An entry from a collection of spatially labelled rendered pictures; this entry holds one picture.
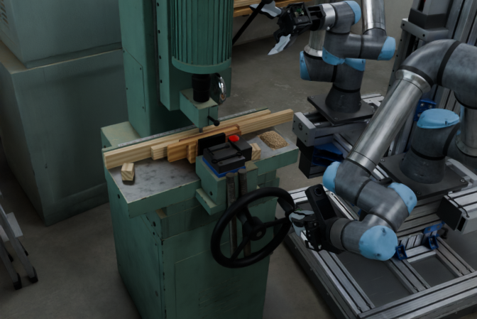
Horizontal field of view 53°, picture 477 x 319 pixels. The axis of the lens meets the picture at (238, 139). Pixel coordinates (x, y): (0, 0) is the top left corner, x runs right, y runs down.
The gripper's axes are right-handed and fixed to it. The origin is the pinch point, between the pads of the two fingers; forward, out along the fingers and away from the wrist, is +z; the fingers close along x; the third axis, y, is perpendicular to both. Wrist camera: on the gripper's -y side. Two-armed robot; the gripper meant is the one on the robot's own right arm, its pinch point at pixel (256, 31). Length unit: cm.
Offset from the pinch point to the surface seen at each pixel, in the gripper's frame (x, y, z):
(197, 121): 15.4, -24.2, 15.8
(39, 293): 50, -133, 69
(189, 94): 5.6, -27.4, 13.8
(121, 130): 2, -68, 28
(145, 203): 34, -27, 39
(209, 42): -0.2, -2.3, 14.1
